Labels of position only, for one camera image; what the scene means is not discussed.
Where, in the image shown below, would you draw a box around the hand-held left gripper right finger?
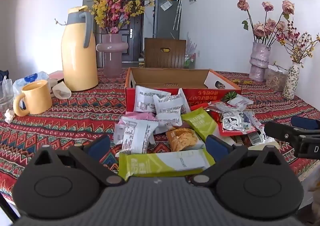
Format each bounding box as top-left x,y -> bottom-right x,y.
191,135 -> 289,187

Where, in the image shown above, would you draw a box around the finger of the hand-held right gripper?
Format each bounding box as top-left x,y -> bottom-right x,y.
291,116 -> 320,130
264,121 -> 308,142

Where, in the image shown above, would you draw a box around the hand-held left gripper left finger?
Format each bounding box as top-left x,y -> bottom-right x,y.
30,135 -> 127,187

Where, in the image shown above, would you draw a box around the white snack bag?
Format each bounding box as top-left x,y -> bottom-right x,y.
166,127 -> 205,152

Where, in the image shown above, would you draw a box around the green white long packet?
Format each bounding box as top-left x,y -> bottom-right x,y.
118,148 -> 216,179

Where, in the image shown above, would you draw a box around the red cardboard box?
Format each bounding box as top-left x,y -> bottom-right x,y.
124,67 -> 242,112

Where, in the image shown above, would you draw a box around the red snack packet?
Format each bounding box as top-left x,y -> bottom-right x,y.
217,113 -> 258,137

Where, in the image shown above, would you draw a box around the white barcode packet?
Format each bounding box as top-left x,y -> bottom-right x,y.
247,130 -> 270,145

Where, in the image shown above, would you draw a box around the green snack packet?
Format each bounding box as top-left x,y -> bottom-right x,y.
181,107 -> 217,141

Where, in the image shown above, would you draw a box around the patterned red tablecloth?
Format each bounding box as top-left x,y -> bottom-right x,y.
0,67 -> 320,206

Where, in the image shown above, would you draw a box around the white packet with label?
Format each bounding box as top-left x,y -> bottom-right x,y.
114,117 -> 160,154

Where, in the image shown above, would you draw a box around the speckled white vase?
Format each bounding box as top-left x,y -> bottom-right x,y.
282,63 -> 300,99

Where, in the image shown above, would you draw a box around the thin red stick packet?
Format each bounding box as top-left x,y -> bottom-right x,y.
190,102 -> 213,111

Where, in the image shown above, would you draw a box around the pink snack packet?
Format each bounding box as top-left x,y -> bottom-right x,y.
117,112 -> 157,126

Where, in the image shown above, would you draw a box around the small white snack packet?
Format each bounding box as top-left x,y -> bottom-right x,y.
227,93 -> 254,111

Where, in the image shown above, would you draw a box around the clear container of petals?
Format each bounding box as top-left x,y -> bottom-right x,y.
265,65 -> 288,92

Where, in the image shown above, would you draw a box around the textured pink vase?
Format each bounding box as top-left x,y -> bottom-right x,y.
249,42 -> 272,82

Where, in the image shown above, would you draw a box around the yellow red flower sprigs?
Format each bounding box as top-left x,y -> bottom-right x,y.
276,20 -> 320,64

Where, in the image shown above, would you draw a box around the yellow mug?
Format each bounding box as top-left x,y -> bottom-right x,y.
13,80 -> 53,117

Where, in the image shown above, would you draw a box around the yellow thermos jug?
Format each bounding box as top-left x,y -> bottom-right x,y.
61,5 -> 99,92

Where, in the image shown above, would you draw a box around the crumpled tissue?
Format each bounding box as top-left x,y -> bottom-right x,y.
4,109 -> 16,124

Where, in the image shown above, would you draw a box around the clear plastic bag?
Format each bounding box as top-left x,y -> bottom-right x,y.
13,71 -> 49,91

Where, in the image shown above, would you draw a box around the smooth pink vase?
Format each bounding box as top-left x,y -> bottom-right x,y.
96,33 -> 128,78

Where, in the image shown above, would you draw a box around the wooden chair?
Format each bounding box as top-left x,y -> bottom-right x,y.
144,38 -> 187,68

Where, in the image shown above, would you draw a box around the clear glass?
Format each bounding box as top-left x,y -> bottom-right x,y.
0,78 -> 14,113

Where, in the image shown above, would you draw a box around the dried pink roses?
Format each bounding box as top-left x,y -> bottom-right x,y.
236,0 -> 295,46

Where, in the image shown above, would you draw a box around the dark entrance door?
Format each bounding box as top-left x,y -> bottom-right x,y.
122,0 -> 145,63

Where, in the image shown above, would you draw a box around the grey refrigerator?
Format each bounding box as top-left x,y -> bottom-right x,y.
153,0 -> 181,40

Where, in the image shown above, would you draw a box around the white umbrella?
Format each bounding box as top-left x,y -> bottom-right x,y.
173,0 -> 182,30

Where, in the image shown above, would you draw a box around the pink yellow flowering branches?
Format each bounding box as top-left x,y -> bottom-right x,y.
54,0 -> 180,35

